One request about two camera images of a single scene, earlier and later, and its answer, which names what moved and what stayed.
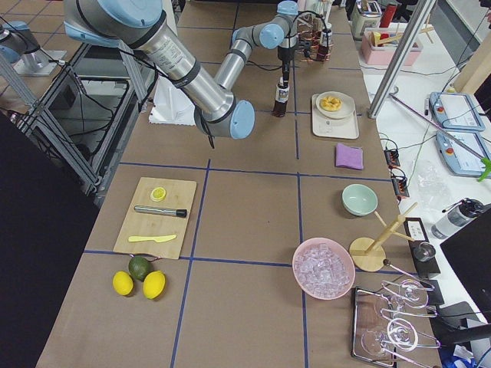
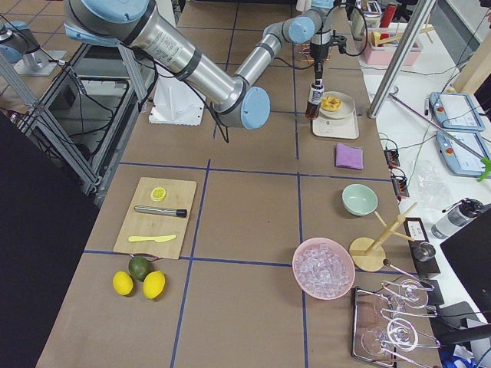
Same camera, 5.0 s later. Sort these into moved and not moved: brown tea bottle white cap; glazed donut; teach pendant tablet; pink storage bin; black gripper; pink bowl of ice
Moved: brown tea bottle white cap; black gripper
Not moved: glazed donut; pink bowl of ice; pink storage bin; teach pendant tablet
